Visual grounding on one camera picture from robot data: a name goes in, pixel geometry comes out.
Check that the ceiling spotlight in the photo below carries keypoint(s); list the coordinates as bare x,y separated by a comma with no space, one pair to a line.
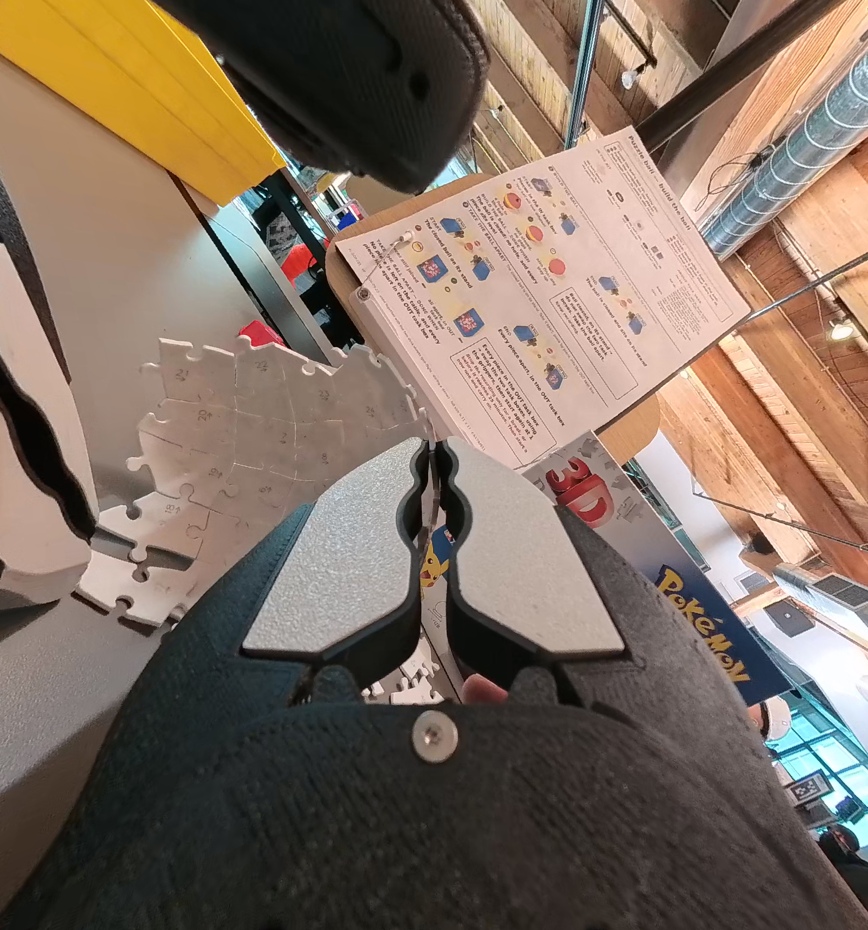
631,76
841,330

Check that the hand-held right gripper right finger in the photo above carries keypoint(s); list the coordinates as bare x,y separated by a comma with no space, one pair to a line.
528,574

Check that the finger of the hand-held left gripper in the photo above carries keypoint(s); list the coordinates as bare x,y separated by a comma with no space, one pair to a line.
12,537
34,363

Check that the blue storage crate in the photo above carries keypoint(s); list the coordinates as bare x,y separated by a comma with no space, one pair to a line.
350,216

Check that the dark desk hatch panel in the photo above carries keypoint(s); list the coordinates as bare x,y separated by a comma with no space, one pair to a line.
259,287

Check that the red plastic object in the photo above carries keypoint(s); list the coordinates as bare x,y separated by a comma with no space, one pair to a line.
259,334

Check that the red rounded object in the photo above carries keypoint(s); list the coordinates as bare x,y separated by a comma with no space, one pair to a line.
301,261

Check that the laminated instruction sheet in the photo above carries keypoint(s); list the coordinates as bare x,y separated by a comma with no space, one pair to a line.
550,290

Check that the person's right hand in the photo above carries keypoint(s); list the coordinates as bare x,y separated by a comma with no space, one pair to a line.
485,689

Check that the yellow plastic bin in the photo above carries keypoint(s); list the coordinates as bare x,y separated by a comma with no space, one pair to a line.
114,87

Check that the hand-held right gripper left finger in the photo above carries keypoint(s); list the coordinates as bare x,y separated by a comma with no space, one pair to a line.
332,567

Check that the partly built puzzle ball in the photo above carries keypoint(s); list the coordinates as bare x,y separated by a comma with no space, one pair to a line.
259,436

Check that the blue puzzle box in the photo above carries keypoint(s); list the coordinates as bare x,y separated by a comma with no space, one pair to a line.
666,537

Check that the pile of white puzzle pieces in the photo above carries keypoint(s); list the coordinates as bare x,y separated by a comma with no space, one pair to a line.
405,686

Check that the black wall speaker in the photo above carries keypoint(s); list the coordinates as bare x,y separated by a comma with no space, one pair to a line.
788,617

